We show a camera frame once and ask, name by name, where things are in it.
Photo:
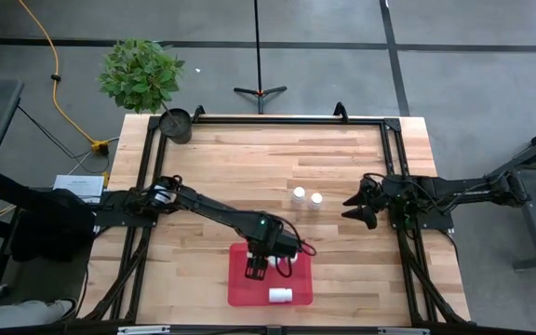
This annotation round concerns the silver metal bracket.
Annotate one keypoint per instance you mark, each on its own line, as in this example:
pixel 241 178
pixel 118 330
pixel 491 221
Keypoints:
pixel 143 330
pixel 403 331

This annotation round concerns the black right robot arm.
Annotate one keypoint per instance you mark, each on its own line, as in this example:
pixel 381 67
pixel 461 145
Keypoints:
pixel 463 188

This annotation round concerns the black clamp at table edge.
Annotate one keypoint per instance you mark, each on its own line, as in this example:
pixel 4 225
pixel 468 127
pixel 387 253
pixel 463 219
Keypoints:
pixel 340 112

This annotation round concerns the red plastic basket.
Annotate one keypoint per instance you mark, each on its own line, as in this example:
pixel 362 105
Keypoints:
pixel 249 298

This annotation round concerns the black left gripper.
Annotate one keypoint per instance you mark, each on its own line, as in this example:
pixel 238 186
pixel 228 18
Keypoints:
pixel 279 244

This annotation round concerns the black aluminium table frame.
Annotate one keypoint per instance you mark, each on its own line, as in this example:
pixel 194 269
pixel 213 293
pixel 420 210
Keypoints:
pixel 296 120

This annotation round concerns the black tripod stand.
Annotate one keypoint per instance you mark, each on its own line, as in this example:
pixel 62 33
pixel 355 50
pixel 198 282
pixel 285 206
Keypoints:
pixel 258 46

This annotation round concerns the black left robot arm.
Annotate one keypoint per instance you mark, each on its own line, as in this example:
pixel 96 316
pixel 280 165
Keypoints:
pixel 221 211

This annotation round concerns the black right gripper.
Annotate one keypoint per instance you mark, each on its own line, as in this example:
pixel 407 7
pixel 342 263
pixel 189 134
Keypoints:
pixel 377 193

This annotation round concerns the person's shoe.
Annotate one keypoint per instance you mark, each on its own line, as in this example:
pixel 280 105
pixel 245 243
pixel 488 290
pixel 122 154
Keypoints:
pixel 67 308

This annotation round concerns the person's leg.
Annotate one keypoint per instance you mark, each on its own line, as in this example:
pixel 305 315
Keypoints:
pixel 7 316

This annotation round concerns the white box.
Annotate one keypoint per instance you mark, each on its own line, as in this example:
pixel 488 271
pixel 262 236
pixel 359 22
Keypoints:
pixel 77 185

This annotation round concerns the green potted plant black pot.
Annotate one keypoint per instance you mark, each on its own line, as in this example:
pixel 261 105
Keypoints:
pixel 140 76

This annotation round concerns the black bag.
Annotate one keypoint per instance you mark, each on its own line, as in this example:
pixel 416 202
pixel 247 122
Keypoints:
pixel 54 223

